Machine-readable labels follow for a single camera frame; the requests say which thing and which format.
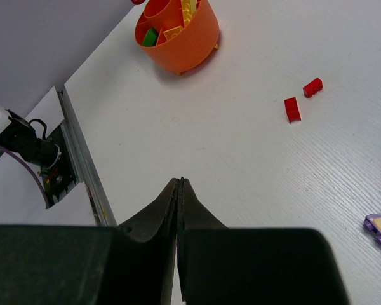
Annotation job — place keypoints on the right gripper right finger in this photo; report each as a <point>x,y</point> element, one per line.
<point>220,265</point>

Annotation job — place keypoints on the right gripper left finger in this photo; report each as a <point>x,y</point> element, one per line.
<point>131,263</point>

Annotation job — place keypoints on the green lego brick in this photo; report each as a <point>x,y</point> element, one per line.
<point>150,38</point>

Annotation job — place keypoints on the yellow curved lego piece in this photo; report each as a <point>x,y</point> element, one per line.
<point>171,33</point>

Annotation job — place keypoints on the long yellow lego plate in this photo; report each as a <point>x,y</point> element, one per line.
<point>188,9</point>

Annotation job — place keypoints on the red rounded lego brick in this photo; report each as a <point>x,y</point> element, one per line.
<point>137,2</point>

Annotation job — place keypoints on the red lego slope piece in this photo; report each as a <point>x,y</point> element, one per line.
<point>292,110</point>

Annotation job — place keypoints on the small red lego stud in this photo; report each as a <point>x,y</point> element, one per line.
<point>313,87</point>

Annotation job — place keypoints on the orange round divided container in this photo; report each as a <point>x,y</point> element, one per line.
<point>190,47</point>

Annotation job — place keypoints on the aluminium table front rail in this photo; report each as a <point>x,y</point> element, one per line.
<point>83,163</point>

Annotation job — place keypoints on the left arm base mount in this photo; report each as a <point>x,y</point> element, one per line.
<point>44,155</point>

